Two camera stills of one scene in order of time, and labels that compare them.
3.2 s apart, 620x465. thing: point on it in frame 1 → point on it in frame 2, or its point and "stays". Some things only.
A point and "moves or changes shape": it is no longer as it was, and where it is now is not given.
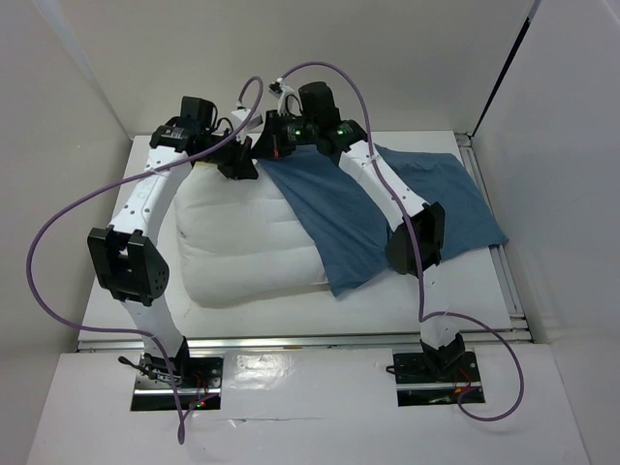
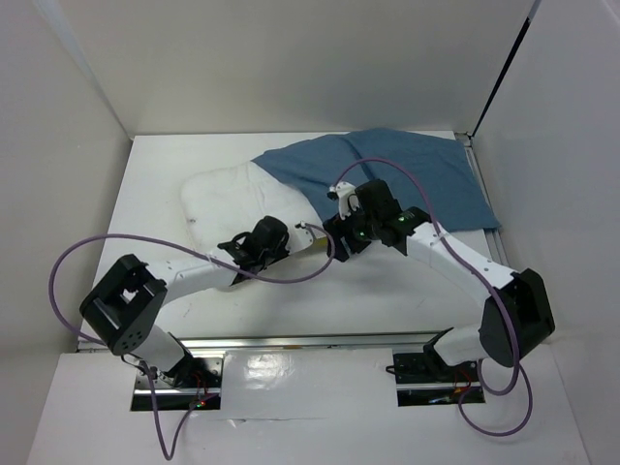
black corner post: [528, 19] stays
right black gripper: [270, 145] → [338, 229]
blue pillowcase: [352, 231] moves or changes shape
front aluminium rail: [294, 342] stays
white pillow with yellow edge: [240, 239] moves or changes shape
